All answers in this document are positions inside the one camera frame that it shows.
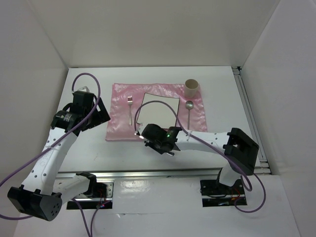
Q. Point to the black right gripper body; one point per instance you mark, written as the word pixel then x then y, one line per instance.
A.
pixel 156 145

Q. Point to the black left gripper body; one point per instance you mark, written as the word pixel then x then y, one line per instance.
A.
pixel 88 111

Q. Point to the white square plate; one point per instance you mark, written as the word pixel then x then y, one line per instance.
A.
pixel 158 113

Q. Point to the pink rose satin cloth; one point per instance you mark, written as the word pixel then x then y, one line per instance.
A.
pixel 118 128

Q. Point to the silver fork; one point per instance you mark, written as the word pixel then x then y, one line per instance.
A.
pixel 130 103

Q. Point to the silver spoon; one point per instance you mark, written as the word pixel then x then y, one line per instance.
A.
pixel 189 105

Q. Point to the beige paper cup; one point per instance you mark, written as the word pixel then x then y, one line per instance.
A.
pixel 190 88

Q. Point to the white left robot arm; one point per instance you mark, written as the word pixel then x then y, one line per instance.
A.
pixel 38 195

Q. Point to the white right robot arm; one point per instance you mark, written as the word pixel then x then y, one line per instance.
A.
pixel 235 146

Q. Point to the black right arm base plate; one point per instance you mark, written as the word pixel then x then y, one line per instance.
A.
pixel 215 194

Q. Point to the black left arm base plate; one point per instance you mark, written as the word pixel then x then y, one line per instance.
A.
pixel 101 198

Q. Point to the aluminium right side rail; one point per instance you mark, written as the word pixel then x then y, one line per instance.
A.
pixel 263 166

